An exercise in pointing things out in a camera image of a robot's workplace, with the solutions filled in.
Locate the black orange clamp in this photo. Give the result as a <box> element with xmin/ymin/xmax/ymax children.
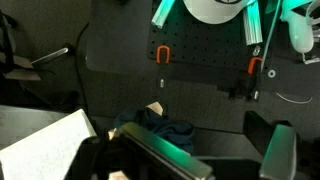
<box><xmin>229</xmin><ymin>56</ymin><xmax>265</xmax><ymax>103</ymax></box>
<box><xmin>155</xmin><ymin>44</ymin><xmax>172</xmax><ymax>89</ymax></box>

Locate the thin white cord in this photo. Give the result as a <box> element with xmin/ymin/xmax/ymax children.
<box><xmin>275</xmin><ymin>92</ymin><xmax>314</xmax><ymax>105</ymax></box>

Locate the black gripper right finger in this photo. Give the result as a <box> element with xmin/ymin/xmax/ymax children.
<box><xmin>259</xmin><ymin>124</ymin><xmax>320</xmax><ymax>180</ymax></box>

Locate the black floor cable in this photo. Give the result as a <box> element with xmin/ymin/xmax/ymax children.
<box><xmin>73</xmin><ymin>21</ymin><xmax>91</xmax><ymax>114</ymax></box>

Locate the aluminium rail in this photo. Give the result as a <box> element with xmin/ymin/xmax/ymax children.
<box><xmin>151</xmin><ymin>0</ymin><xmax>177</xmax><ymax>29</ymax></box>
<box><xmin>243</xmin><ymin>0</ymin><xmax>264</xmax><ymax>46</ymax></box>

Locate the open white book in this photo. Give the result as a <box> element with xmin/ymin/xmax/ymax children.
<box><xmin>0</xmin><ymin>104</ymin><xmax>98</xmax><ymax>180</ymax></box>

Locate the navy blue cloth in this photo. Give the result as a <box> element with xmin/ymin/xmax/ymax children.
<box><xmin>114</xmin><ymin>107</ymin><xmax>196</xmax><ymax>156</ymax></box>

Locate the black perforated board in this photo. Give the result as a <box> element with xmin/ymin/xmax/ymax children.
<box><xmin>147</xmin><ymin>0</ymin><xmax>279</xmax><ymax>73</ymax></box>

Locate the metal leg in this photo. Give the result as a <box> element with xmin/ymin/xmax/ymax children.
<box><xmin>30</xmin><ymin>47</ymin><xmax>70</xmax><ymax>67</ymax></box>

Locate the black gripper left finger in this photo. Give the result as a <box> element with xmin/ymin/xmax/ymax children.
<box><xmin>64</xmin><ymin>121</ymin><xmax>214</xmax><ymax>180</ymax></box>

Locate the black pegboard panel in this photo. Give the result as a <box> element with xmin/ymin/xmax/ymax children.
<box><xmin>85</xmin><ymin>0</ymin><xmax>320</xmax><ymax>76</ymax></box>

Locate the white plastic handle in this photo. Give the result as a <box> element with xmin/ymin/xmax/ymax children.
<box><xmin>279</xmin><ymin>0</ymin><xmax>320</xmax><ymax>66</ymax></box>

